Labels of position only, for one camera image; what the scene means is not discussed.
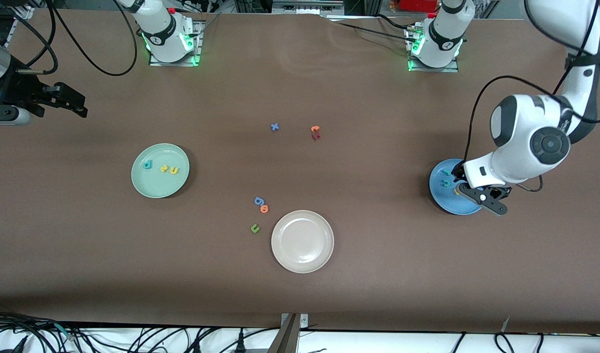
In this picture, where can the metal bracket at table edge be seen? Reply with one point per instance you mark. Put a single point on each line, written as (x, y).
(290, 338)

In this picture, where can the blue plate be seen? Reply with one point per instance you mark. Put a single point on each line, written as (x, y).
(438, 193)

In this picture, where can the beige plate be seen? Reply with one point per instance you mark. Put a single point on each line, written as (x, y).
(302, 241)

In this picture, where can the light green plate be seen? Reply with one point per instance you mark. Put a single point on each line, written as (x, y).
(160, 186)

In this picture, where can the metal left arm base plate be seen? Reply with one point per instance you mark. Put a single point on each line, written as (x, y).
(452, 69)

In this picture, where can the aluminium frame profile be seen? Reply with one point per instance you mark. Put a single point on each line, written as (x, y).
(27, 12)

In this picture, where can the white tape scrap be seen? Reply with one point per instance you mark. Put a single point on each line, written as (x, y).
(505, 326)

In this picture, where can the red box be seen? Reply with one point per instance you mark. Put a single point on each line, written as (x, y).
(417, 5)

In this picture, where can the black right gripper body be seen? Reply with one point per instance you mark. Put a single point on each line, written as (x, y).
(31, 92)

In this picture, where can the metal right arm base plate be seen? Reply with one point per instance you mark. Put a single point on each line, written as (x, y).
(157, 63)

